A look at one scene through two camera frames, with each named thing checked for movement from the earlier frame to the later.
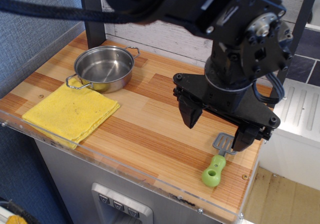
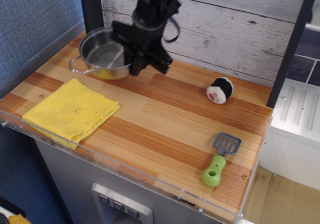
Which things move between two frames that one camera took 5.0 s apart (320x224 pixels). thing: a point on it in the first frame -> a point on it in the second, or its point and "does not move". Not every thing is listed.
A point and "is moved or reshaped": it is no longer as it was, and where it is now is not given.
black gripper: [244, 107] -> [141, 48]
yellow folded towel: [67, 115] does not move
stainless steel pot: [106, 69] is moved or reshaped
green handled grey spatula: [211, 176] does not move
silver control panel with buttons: [113, 207] does not move
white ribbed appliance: [292, 151] does not move
